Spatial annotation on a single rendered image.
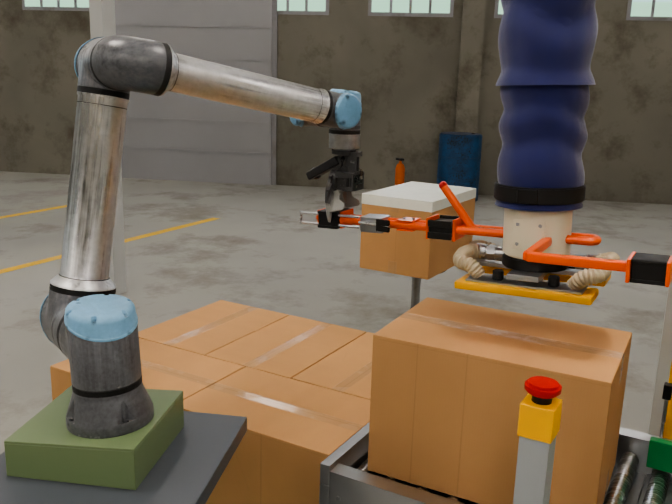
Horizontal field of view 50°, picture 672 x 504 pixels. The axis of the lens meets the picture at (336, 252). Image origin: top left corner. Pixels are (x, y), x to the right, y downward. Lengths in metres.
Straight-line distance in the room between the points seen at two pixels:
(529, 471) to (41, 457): 1.01
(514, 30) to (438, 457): 1.09
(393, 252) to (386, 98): 7.03
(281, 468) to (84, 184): 1.06
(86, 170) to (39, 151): 10.65
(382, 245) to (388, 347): 1.90
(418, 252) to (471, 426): 1.90
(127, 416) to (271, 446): 0.71
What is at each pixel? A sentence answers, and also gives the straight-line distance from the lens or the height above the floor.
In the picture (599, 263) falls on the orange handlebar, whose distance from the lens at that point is 1.66.
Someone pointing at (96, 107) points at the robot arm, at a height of 1.53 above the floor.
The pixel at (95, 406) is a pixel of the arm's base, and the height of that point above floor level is 0.91.
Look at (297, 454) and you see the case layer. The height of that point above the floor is 0.51.
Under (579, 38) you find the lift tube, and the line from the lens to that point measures 1.83.
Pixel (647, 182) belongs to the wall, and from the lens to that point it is 11.09.
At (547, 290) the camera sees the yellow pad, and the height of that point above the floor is 1.12.
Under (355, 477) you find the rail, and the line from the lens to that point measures 1.98.
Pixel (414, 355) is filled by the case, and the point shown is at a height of 0.91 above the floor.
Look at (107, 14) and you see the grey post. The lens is 5.39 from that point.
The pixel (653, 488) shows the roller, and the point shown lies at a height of 0.55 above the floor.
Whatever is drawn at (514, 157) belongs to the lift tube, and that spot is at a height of 1.43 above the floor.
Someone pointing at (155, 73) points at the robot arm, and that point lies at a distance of 1.64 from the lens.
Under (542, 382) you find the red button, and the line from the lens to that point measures 1.49.
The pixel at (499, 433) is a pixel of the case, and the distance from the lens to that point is 1.90.
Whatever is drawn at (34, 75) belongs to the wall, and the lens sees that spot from 12.33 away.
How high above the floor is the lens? 1.61
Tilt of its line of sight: 14 degrees down
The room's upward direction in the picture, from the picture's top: 2 degrees clockwise
